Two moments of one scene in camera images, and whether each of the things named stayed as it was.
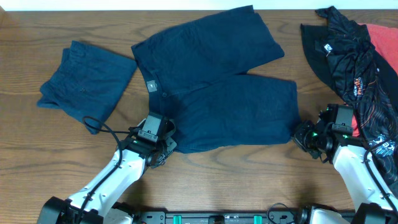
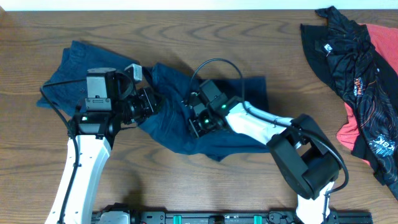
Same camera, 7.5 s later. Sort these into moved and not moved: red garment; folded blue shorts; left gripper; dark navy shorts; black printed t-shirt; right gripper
Moved: left gripper; dark navy shorts; right gripper
Not moved: red garment; folded blue shorts; black printed t-shirt
